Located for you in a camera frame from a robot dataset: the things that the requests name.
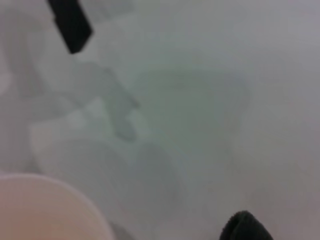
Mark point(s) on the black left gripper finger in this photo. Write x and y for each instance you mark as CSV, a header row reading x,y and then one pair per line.
x,y
71,25

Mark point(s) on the white paper cup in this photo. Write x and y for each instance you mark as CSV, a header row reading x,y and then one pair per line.
x,y
37,212

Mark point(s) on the dark blue rag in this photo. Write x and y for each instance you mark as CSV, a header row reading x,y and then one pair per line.
x,y
245,227

